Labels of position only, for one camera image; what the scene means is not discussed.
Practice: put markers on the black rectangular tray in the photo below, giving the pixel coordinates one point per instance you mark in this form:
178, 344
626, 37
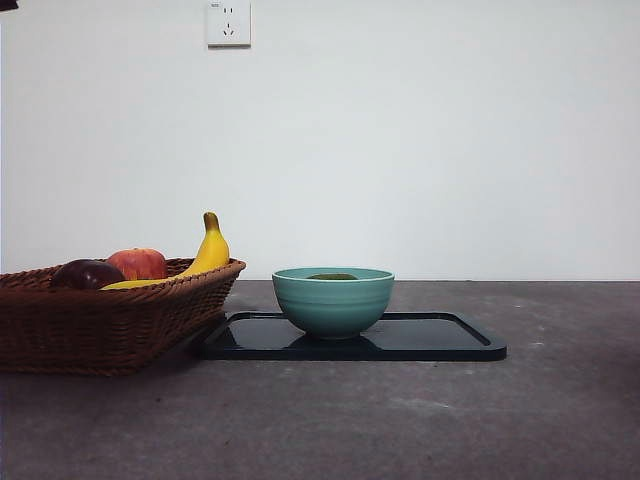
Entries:
430, 337

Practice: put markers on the dark red apple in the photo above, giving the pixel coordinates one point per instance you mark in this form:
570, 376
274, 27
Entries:
87, 274

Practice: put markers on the white wall power socket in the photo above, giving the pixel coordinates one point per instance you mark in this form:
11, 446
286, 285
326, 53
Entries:
229, 25

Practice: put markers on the red-orange apple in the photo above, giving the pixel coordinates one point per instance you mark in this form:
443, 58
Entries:
140, 264

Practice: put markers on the brown wicker basket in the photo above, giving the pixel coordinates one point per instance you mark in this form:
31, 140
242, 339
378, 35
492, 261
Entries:
100, 330

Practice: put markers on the yellow banana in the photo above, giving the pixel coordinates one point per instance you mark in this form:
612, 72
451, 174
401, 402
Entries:
212, 252

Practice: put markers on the teal bowl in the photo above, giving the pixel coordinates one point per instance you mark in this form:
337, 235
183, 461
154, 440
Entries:
332, 310

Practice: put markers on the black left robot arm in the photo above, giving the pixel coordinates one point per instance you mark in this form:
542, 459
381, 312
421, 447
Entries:
7, 3

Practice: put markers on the green avocado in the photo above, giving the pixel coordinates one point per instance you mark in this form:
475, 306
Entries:
331, 276

